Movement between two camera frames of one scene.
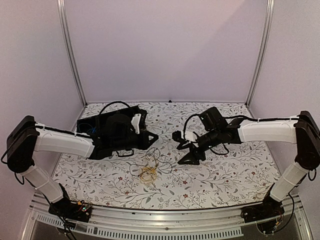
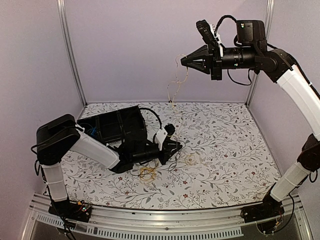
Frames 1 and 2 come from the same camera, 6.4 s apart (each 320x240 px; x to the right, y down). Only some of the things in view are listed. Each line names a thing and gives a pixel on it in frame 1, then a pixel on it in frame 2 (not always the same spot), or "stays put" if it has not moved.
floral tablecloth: x=152 y=179 stays put
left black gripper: x=145 y=144 -> x=167 y=148
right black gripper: x=193 y=153 -> x=215 y=66
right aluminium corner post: x=265 y=48 stays put
